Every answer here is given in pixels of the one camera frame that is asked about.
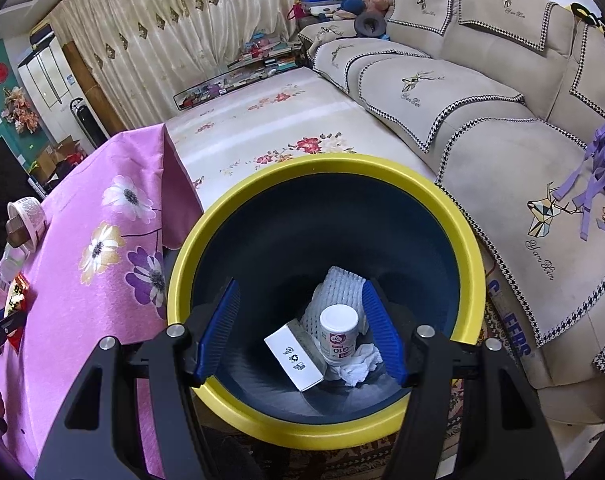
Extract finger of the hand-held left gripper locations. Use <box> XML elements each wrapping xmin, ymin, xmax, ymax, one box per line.
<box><xmin>0</xmin><ymin>310</ymin><xmax>28</xmax><ymax>361</ymax></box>

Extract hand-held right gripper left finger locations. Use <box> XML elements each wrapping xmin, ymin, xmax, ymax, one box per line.
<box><xmin>35</xmin><ymin>279</ymin><xmax>243</xmax><ymax>480</ymax></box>

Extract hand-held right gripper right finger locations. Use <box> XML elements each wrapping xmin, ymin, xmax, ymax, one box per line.
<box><xmin>359</xmin><ymin>280</ymin><xmax>565</xmax><ymax>480</ymax></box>

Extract white tissue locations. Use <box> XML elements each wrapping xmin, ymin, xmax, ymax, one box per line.
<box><xmin>332</xmin><ymin>344</ymin><xmax>383</xmax><ymax>387</ymax></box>

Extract white foam fruit net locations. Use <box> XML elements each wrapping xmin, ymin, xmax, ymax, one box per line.
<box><xmin>301</xmin><ymin>266</ymin><xmax>365</xmax><ymax>346</ymax></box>

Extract white barcode box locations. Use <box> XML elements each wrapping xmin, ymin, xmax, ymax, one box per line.
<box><xmin>264</xmin><ymin>322</ymin><xmax>328</xmax><ymax>392</ymax></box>

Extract yellow-rimmed dark trash bin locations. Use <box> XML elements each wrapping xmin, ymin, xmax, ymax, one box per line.
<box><xmin>166</xmin><ymin>154</ymin><xmax>485</xmax><ymax>451</ymax></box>

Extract red snack packet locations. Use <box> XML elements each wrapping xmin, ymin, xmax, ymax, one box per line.
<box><xmin>5</xmin><ymin>274</ymin><xmax>30</xmax><ymax>321</ymax></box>

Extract pink floral tablecloth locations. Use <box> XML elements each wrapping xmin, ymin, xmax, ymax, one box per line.
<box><xmin>0</xmin><ymin>122</ymin><xmax>203</xmax><ymax>480</ymax></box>

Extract cardboard boxes beside cabinet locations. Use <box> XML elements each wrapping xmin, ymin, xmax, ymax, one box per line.
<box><xmin>30</xmin><ymin>135</ymin><xmax>90</xmax><ymax>186</ymax></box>

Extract beige sofa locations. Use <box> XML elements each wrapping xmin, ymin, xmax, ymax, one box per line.
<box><xmin>297</xmin><ymin>0</ymin><xmax>605</xmax><ymax>426</ymax></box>

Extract floral covered low table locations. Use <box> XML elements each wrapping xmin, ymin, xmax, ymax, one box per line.
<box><xmin>165</xmin><ymin>66</ymin><xmax>440</xmax><ymax>216</ymax></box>

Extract hanging flower decoration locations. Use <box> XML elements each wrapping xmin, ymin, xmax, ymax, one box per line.
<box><xmin>2</xmin><ymin>86</ymin><xmax>40</xmax><ymax>135</ymax></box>

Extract black tower fan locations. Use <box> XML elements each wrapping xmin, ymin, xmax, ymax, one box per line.
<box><xmin>70</xmin><ymin>97</ymin><xmax>110</xmax><ymax>148</ymax></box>

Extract cluttered low glass shelf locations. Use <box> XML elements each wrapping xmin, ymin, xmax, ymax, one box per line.
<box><xmin>173</xmin><ymin>67</ymin><xmax>303</xmax><ymax>111</ymax></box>

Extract pile of books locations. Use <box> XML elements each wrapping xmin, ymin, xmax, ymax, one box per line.
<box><xmin>227</xmin><ymin>32</ymin><xmax>305</xmax><ymax>81</ymax></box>

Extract black box on air conditioner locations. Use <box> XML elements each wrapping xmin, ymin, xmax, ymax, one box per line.
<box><xmin>29</xmin><ymin>22</ymin><xmax>56</xmax><ymax>46</ymax></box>

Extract beige curtain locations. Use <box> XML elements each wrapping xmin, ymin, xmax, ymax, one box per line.
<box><xmin>47</xmin><ymin>0</ymin><xmax>340</xmax><ymax>133</ymax></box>

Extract dark round cushion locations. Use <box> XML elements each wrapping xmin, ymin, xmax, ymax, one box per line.
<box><xmin>355</xmin><ymin>12</ymin><xmax>389</xmax><ymax>40</ymax></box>

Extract blue star print bag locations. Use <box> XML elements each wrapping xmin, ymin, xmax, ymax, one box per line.
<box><xmin>301</xmin><ymin>0</ymin><xmax>368</xmax><ymax>13</ymax></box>

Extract black and yellow plush toy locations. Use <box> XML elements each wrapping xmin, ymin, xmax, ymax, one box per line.
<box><xmin>567</xmin><ymin>2</ymin><xmax>605</xmax><ymax>58</ymax></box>

